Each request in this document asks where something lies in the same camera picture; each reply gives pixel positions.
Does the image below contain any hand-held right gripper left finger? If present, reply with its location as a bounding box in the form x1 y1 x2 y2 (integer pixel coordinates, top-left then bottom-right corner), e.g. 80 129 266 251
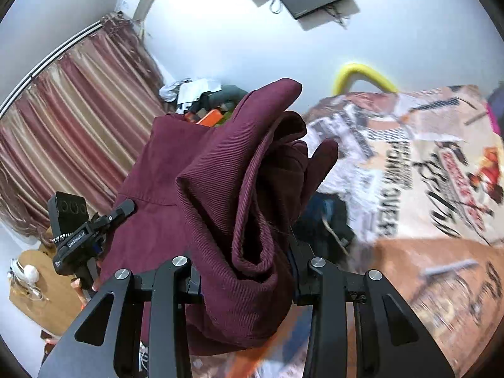
37 256 203 378

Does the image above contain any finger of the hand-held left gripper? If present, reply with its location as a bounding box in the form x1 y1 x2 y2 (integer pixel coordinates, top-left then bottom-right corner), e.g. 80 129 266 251
92 199 137 231

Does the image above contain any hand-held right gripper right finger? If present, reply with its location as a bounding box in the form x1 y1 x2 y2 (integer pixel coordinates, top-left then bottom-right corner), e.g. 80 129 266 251
287 230 457 378

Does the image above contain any maroon button shirt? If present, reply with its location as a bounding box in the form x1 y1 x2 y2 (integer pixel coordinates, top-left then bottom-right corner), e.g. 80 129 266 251
94 78 340 357

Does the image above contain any person's left hand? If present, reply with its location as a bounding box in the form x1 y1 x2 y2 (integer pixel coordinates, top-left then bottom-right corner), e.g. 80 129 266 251
70 277 100 308

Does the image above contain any white object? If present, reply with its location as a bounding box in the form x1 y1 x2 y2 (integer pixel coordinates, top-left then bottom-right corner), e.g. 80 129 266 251
10 258 41 296

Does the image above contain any dark cloth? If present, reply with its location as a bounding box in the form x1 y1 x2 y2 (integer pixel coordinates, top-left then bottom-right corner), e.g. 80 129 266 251
293 195 357 261

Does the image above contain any wooden table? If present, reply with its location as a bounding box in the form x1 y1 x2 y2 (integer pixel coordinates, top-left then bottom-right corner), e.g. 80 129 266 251
9 242 94 337

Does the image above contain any orange cloth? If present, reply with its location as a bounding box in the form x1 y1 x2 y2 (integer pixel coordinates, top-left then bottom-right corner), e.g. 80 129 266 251
232 303 316 378

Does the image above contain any striped maroon gold curtain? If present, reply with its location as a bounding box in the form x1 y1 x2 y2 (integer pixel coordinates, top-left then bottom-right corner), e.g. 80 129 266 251
0 14 168 245

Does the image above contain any orange box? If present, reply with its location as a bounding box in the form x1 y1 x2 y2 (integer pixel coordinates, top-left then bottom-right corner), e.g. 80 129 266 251
185 109 224 127

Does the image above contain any printed blanket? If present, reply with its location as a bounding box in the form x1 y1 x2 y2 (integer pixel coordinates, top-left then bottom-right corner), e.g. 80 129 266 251
189 84 504 378

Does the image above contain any pile of clutter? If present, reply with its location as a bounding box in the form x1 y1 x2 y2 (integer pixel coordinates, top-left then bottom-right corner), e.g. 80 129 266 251
159 79 223 113

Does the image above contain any dark green object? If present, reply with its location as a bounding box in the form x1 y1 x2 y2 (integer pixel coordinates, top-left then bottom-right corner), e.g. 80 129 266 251
201 85 249 116

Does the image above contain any yellow curved tube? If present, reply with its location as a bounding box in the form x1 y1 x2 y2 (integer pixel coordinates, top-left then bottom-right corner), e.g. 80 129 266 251
333 63 399 96

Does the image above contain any grey blue backpack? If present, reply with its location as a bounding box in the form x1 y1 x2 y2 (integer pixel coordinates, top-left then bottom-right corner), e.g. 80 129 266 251
487 87 504 116

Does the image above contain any white curtain rail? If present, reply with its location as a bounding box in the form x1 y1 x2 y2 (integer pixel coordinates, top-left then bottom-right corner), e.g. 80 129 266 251
0 20 106 118

